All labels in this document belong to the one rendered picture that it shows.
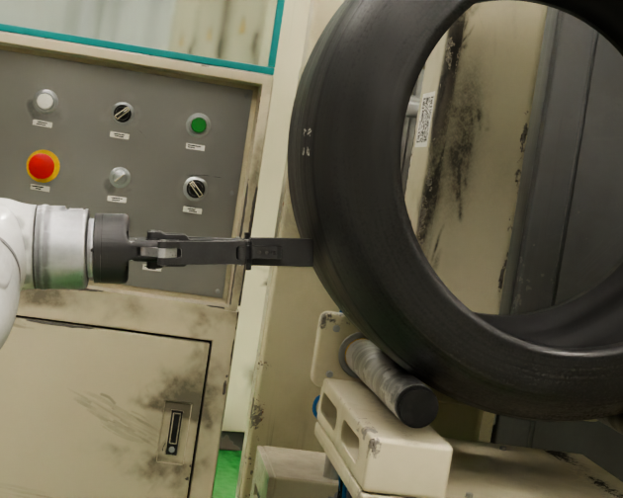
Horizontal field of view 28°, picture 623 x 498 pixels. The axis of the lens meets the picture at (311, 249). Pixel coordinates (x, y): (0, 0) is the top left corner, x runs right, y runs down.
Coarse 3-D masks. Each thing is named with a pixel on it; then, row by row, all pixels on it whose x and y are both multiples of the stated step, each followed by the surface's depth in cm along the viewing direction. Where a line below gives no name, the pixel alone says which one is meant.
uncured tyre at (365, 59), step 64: (384, 0) 127; (448, 0) 125; (512, 0) 157; (576, 0) 155; (320, 64) 130; (384, 64) 125; (320, 128) 128; (384, 128) 125; (320, 192) 128; (384, 192) 125; (320, 256) 133; (384, 256) 126; (384, 320) 129; (448, 320) 127; (512, 320) 157; (576, 320) 158; (448, 384) 131; (512, 384) 129; (576, 384) 130
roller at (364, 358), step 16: (352, 352) 157; (368, 352) 151; (352, 368) 155; (368, 368) 145; (384, 368) 140; (400, 368) 138; (368, 384) 144; (384, 384) 135; (400, 384) 130; (416, 384) 128; (384, 400) 134; (400, 400) 127; (416, 400) 127; (432, 400) 127; (400, 416) 127; (416, 416) 127; (432, 416) 128
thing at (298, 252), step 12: (252, 240) 134; (264, 240) 134; (276, 240) 134; (288, 240) 135; (300, 240) 135; (312, 240) 135; (288, 252) 135; (300, 252) 135; (312, 252) 135; (252, 264) 134; (264, 264) 134; (276, 264) 135; (288, 264) 135; (300, 264) 135; (312, 264) 135
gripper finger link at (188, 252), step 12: (240, 240) 131; (180, 252) 129; (192, 252) 129; (204, 252) 130; (216, 252) 130; (228, 252) 131; (168, 264) 128; (180, 264) 129; (192, 264) 129; (204, 264) 130; (216, 264) 130; (228, 264) 131; (240, 264) 131
